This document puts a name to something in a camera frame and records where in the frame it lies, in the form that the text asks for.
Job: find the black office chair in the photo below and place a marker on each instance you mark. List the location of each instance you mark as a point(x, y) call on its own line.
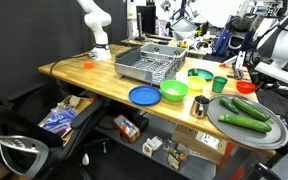
point(39, 130)

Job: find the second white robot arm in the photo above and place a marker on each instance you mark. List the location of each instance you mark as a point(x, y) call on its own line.
point(96, 19)

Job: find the grey dish rack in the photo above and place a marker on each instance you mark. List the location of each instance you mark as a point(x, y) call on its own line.
point(151, 63)

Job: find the round grey metal tray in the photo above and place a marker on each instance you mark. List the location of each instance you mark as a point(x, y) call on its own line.
point(274, 139)

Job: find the striped green cucumber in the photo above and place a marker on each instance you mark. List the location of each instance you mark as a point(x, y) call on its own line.
point(252, 110)

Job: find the long green cucumber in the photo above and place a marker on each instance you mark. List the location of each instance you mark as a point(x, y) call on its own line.
point(245, 123)

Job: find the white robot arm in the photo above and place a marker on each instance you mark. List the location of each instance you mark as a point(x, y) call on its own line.
point(274, 44)

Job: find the orange plastic bowl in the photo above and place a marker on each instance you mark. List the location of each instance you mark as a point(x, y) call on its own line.
point(245, 87)

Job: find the cardboard box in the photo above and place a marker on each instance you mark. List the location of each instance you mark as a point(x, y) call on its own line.
point(202, 143)

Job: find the green plastic cup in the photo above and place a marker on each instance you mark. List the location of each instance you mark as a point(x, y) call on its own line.
point(219, 83)

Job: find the small steel pitcher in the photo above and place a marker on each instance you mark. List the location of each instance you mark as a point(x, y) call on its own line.
point(199, 106)

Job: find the green plastic bowl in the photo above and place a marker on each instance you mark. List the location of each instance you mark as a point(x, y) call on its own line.
point(174, 90)

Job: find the small orange cup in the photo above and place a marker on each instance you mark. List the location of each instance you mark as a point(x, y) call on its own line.
point(88, 64)

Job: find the small green cucumber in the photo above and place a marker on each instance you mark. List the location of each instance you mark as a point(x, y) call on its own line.
point(228, 105)

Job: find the blue plastic plate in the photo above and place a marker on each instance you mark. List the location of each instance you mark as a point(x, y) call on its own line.
point(145, 95)

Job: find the yellow plastic bowl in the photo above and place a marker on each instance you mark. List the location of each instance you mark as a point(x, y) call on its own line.
point(196, 82)

